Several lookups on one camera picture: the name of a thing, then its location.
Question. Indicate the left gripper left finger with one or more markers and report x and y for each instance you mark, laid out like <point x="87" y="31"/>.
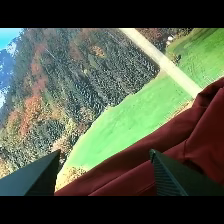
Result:
<point x="33" y="176"/>

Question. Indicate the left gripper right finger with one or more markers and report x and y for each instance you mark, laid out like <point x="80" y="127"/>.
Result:
<point x="180" y="176"/>

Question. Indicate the dark red T-shirt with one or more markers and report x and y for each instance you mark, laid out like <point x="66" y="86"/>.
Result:
<point x="140" y="156"/>

